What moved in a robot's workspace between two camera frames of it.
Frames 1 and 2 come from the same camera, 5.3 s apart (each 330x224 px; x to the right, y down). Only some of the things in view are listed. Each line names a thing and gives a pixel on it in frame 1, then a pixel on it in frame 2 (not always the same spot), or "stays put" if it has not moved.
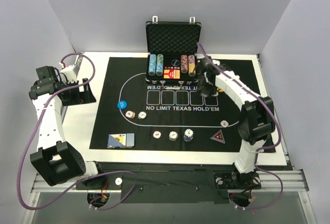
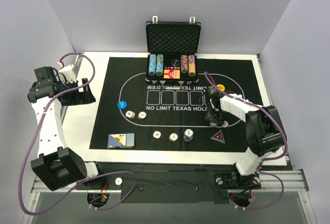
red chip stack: [157, 134] stays put
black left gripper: [78, 93] stays put
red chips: [130, 114] stays put
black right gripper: [203, 87] to [215, 114]
